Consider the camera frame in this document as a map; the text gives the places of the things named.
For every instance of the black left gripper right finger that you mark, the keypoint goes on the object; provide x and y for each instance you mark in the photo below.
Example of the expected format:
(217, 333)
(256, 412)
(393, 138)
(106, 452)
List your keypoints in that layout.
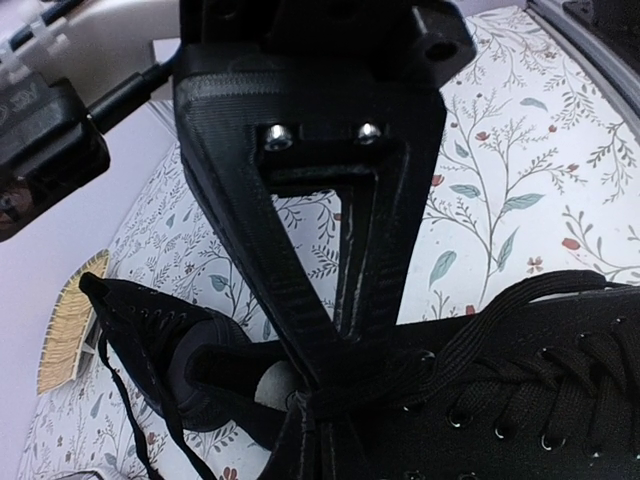
(361, 449)

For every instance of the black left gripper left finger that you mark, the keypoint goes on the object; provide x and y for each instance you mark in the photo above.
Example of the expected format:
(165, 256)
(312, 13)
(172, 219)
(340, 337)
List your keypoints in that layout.
(293, 456)

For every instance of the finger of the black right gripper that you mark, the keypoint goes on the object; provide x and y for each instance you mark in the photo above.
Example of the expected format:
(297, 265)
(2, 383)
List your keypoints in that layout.
(314, 175)

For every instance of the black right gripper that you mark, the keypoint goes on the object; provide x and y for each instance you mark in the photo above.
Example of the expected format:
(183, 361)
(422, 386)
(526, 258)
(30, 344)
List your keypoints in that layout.
(409, 41)

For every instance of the black front canvas sneaker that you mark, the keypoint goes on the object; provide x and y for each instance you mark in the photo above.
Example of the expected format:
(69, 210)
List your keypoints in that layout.
(543, 383)

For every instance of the black canvas sneaker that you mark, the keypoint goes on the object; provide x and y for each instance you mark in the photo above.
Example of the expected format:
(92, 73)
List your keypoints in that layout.
(543, 383)
(195, 366)

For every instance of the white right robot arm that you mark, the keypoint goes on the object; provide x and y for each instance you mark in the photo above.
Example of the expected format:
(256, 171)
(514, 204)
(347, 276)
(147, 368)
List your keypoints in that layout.
(116, 54)

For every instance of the black rear canvas sneaker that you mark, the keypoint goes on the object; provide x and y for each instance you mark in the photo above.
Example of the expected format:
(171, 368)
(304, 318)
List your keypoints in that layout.
(195, 366)

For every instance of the floral tablecloth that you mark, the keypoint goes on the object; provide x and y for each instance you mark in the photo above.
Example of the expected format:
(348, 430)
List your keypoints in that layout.
(537, 172)

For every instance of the grey sneaker left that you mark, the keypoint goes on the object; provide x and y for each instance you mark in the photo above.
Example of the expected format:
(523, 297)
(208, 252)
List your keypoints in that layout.
(93, 473)

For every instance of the woven bamboo tray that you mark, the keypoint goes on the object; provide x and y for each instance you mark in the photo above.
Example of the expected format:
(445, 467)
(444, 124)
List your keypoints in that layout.
(68, 328)

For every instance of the aluminium front rail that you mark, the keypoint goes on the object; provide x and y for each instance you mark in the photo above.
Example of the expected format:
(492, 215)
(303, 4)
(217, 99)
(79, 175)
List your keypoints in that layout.
(606, 68)

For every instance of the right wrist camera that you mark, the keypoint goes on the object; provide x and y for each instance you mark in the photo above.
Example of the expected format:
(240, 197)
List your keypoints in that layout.
(49, 149)

